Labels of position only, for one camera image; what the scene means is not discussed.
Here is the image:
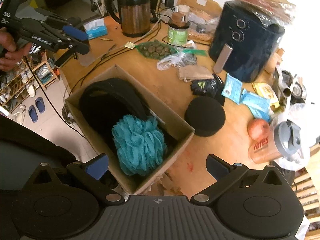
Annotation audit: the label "teal mesh bath loofah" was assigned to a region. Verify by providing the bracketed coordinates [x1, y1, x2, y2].
[112, 115, 167, 177]

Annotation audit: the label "black round foam cushion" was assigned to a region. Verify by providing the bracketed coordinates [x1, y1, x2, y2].
[184, 96, 226, 137]

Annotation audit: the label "beige burlap pouch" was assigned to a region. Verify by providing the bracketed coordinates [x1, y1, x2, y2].
[178, 65, 214, 82]

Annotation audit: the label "person's left hand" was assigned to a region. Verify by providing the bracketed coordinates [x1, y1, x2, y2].
[0, 28, 33, 72]

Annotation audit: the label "blue tissue box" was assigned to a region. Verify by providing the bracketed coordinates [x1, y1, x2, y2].
[84, 18, 107, 40]

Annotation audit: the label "wooden shoe rack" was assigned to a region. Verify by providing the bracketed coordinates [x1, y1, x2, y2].
[1, 50, 58, 113]

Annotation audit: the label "red apple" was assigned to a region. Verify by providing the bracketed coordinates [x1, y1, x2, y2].
[247, 119, 270, 141]

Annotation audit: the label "brown cardboard box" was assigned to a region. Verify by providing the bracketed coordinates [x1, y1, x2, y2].
[66, 65, 194, 194]

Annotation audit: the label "brown electric kettle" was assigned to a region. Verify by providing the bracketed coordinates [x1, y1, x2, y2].
[106, 0, 151, 37]

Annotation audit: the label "blue slippers pair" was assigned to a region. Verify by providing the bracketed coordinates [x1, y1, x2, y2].
[28, 97, 46, 123]

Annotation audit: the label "clear shaker bottle grey lid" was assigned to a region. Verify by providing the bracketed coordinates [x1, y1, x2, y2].
[248, 120, 301, 164]

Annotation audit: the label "green net bag of nuts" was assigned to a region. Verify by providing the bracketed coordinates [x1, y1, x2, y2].
[136, 40, 177, 60]

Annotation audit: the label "blue wet wipes pack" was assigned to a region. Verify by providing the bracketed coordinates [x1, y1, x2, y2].
[221, 74, 242, 105]

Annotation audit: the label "black sports gloves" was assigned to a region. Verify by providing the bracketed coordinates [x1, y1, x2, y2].
[190, 73, 225, 106]

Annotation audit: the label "yellow wipes pack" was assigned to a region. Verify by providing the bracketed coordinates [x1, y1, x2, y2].
[252, 83, 280, 111]

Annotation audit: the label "black power adapter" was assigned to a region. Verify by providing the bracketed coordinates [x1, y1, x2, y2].
[164, 0, 174, 8]

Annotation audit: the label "green labelled jar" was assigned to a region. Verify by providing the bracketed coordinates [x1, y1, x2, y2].
[167, 20, 190, 46]

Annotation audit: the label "silver metal tube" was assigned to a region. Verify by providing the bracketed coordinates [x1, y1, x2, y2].
[279, 80, 291, 98]

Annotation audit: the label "small brown wooden box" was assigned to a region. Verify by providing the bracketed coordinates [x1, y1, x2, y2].
[171, 12, 187, 27]

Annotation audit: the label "clear plastic bag dark items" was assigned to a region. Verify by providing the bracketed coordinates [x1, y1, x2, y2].
[157, 51, 197, 70]

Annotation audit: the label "beige lidded jar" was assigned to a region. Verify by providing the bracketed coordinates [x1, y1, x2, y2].
[177, 4, 190, 15]

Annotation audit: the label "dark blue air fryer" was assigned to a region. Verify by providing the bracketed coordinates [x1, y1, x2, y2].
[209, 1, 285, 82]

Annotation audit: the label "black power cable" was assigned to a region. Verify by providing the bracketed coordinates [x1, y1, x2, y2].
[62, 22, 163, 106]

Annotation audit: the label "white charging cable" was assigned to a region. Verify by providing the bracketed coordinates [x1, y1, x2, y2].
[117, 12, 173, 49]

